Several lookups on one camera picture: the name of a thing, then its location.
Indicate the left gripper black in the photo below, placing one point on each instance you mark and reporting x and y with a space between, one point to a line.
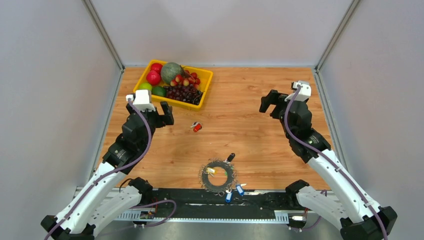
167 119

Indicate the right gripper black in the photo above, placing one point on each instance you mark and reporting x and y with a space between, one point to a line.
273 98

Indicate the grey disc keyring with rings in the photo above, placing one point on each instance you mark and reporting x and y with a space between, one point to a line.
224 180

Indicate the blue key tag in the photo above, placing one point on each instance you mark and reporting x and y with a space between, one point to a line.
228 197
240 189

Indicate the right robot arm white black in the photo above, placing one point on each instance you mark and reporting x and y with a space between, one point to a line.
356 214

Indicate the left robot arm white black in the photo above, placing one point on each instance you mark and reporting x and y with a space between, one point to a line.
86 215

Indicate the dark green lime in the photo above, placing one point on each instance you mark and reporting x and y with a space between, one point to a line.
159 91

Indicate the dark purple grape bunch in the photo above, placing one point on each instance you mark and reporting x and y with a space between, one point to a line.
187 94

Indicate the red tag key bunch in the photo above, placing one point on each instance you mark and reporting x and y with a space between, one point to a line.
196 126

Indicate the light green lime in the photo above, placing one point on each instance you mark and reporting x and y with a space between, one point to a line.
145 86

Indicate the red apple lower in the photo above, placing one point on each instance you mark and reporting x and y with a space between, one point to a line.
153 78

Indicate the red apple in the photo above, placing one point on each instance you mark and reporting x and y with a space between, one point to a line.
153 78
157 67

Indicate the red cherry bunch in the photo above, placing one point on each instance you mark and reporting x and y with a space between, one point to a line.
188 79

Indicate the green melon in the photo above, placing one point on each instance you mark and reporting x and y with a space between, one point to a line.
169 71

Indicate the red apple upper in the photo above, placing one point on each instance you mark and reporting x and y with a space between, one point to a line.
157 67

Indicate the yellow key tag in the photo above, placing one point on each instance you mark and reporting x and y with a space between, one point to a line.
210 171

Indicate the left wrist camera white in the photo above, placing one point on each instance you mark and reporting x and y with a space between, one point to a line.
142 100

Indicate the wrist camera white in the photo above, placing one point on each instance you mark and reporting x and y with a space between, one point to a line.
142 100
301 91

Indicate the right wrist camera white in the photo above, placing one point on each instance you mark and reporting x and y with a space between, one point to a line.
301 91

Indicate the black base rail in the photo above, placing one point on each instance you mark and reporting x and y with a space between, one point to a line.
199 206

